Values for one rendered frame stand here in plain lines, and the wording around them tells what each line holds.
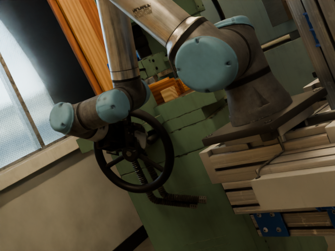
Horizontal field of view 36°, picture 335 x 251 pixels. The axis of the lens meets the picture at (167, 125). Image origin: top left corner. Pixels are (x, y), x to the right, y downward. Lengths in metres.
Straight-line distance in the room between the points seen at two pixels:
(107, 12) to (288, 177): 0.61
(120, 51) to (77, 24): 2.21
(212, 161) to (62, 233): 1.95
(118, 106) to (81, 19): 2.37
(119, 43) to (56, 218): 1.97
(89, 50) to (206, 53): 2.49
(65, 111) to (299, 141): 0.55
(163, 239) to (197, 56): 1.06
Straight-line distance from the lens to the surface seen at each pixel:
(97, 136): 1.34
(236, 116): 1.18
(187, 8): 2.02
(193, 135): 1.74
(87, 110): 1.24
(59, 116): 1.27
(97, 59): 3.49
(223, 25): 1.16
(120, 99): 1.22
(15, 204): 2.99
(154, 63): 1.89
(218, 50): 1.01
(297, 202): 1.02
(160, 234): 1.96
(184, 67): 1.04
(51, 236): 3.10
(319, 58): 1.32
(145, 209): 1.94
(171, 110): 1.75
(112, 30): 1.30
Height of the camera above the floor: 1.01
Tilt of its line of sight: 6 degrees down
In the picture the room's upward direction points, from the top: 24 degrees counter-clockwise
